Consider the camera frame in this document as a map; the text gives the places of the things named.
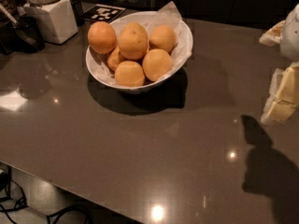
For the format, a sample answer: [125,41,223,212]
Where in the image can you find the black white fiducial marker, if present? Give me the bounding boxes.
[82,4,125,22]

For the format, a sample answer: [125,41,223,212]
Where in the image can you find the black cables on floor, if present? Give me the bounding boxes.
[0,165,94,224]

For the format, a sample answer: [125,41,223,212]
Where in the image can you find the white square jar base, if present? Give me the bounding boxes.
[24,0,78,44]

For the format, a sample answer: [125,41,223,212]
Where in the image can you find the orange at back right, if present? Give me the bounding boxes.
[149,24,177,52]

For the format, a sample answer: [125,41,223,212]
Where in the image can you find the dark round pot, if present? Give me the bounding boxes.
[0,16,45,55]

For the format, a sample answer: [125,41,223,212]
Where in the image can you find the large orange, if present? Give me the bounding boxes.
[118,22,148,61]

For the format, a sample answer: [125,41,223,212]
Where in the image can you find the orange at far left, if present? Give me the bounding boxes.
[88,21,117,54]

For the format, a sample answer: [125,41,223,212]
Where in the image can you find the white ceramic bowl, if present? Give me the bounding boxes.
[85,10,194,94]

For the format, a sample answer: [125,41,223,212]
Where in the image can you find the dark mug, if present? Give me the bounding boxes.
[69,0,85,26]

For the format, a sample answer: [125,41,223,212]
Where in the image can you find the orange at front right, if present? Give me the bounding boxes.
[142,49,173,82]

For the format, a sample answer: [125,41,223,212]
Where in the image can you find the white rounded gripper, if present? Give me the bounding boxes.
[259,4,299,126]

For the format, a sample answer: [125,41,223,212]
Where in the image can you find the small orange left middle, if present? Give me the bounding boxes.
[107,47,125,71]

